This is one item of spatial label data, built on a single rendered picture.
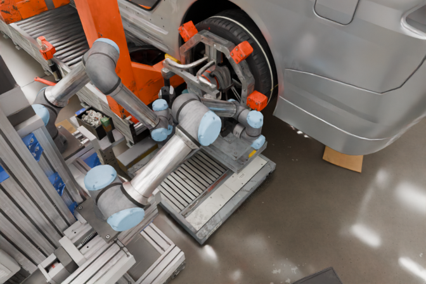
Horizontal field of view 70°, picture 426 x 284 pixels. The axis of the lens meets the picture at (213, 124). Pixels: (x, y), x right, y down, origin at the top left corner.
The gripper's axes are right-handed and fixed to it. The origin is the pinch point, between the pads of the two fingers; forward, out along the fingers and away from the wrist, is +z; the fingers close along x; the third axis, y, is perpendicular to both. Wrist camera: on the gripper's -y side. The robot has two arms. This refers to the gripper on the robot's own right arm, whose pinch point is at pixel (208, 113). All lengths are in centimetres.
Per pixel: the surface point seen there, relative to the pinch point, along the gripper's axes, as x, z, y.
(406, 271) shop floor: -43, -127, -83
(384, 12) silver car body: -29, -58, 66
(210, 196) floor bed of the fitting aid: 4, -5, -75
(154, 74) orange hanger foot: -12, 62, -12
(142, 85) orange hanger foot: -1, 62, -14
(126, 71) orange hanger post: 10, 60, 3
